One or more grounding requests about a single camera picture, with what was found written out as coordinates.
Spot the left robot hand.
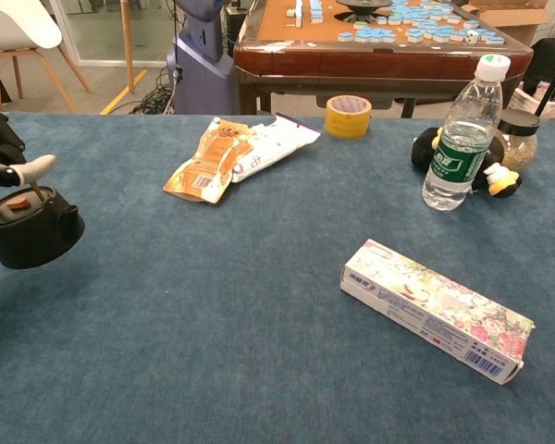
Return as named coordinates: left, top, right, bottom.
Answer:
left=0, top=94, right=57, bottom=188

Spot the black teapot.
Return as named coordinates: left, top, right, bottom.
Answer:
left=0, top=182, right=86, bottom=270

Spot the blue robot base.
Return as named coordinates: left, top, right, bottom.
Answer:
left=166, top=0, right=236, bottom=116

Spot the white wooden-legged chair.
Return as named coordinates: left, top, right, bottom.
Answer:
left=0, top=0, right=92, bottom=115

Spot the wooden pole leg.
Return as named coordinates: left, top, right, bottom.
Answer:
left=119, top=0, right=136, bottom=95

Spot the orange snack pouch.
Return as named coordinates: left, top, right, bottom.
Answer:
left=162, top=117, right=253, bottom=204

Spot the white plastic bag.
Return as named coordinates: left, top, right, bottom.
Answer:
left=230, top=112, right=323, bottom=184

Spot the blue table cloth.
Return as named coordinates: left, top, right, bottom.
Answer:
left=0, top=112, right=555, bottom=444

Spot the yellow tape roll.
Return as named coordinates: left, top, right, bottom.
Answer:
left=325, top=94, right=373, bottom=139

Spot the brown mahjong table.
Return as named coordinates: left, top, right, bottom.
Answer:
left=233, top=0, right=536, bottom=117

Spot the black mahjong table hub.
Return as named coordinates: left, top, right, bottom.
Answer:
left=336, top=0, right=393, bottom=22

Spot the black yellow plush toy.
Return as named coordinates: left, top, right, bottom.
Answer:
left=410, top=127, right=523, bottom=200

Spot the clear water bottle green label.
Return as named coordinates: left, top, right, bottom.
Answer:
left=421, top=53, right=512, bottom=213

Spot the floral toothpaste box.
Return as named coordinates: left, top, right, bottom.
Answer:
left=339, top=238, right=537, bottom=386

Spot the glass jar black lid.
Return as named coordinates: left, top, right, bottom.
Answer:
left=492, top=108, right=541, bottom=176

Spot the cardboard box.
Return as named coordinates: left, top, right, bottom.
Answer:
left=462, top=0, right=555, bottom=47

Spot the black bag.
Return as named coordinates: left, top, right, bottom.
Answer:
left=522, top=37, right=555, bottom=98

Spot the black cable bundle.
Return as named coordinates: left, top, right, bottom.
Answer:
left=131, top=68, right=177, bottom=115

